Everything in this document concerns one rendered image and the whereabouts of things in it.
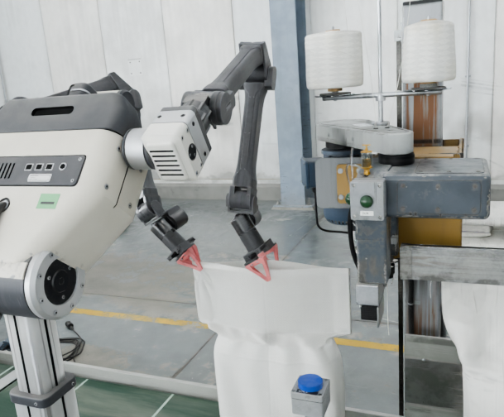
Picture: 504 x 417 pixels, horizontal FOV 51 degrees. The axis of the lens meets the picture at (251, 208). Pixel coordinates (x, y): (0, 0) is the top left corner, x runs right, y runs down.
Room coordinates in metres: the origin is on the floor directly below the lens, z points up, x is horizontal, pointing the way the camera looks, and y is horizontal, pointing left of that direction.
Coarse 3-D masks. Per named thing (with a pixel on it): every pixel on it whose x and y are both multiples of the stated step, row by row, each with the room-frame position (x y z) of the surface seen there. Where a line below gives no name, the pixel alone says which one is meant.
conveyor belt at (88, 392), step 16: (16, 384) 2.02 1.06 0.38; (80, 384) 1.98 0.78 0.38; (96, 384) 1.97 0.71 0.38; (112, 384) 1.96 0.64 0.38; (0, 400) 1.90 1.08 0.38; (80, 400) 1.86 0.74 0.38; (96, 400) 1.85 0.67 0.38; (112, 400) 1.84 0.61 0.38; (128, 400) 1.83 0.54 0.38; (144, 400) 1.83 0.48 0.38; (160, 400) 1.82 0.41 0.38; (176, 400) 1.81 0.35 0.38; (192, 400) 1.80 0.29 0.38; (208, 400) 1.79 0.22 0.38; (0, 416) 1.79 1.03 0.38; (16, 416) 1.79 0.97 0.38; (80, 416) 1.75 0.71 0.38; (96, 416) 1.75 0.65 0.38; (112, 416) 1.74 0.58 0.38; (128, 416) 1.73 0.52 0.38; (144, 416) 1.72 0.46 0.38; (160, 416) 1.72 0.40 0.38; (176, 416) 1.71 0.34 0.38; (192, 416) 1.70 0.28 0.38; (208, 416) 1.69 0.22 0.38
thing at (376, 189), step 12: (360, 180) 1.17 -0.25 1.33; (372, 180) 1.16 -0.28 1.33; (384, 180) 1.16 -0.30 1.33; (360, 192) 1.16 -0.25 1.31; (372, 192) 1.15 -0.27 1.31; (384, 192) 1.15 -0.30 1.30; (360, 204) 1.16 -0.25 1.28; (372, 204) 1.15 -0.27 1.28; (384, 204) 1.15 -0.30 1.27; (360, 216) 1.16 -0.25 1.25; (372, 216) 1.15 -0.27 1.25; (384, 216) 1.15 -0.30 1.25
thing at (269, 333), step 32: (224, 288) 1.50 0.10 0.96; (256, 288) 1.44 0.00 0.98; (288, 288) 1.42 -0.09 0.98; (320, 288) 1.41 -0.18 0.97; (224, 320) 1.51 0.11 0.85; (256, 320) 1.44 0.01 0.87; (288, 320) 1.42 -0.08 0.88; (320, 320) 1.41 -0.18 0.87; (224, 352) 1.45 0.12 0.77; (256, 352) 1.41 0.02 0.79; (288, 352) 1.37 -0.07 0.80; (320, 352) 1.35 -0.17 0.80; (224, 384) 1.44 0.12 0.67; (256, 384) 1.40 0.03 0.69; (288, 384) 1.36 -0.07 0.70; (224, 416) 1.45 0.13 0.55; (256, 416) 1.40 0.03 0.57; (288, 416) 1.36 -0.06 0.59
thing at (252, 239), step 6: (252, 228) 1.47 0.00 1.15; (246, 234) 1.46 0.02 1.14; (252, 234) 1.47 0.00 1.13; (258, 234) 1.48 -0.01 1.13; (246, 240) 1.46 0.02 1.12; (252, 240) 1.46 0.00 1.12; (258, 240) 1.46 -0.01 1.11; (270, 240) 1.51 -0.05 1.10; (246, 246) 1.47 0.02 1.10; (252, 246) 1.46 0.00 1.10; (258, 246) 1.46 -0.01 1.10; (264, 246) 1.47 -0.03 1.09; (252, 252) 1.43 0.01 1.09; (258, 252) 1.43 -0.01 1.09; (246, 258) 1.44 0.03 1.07
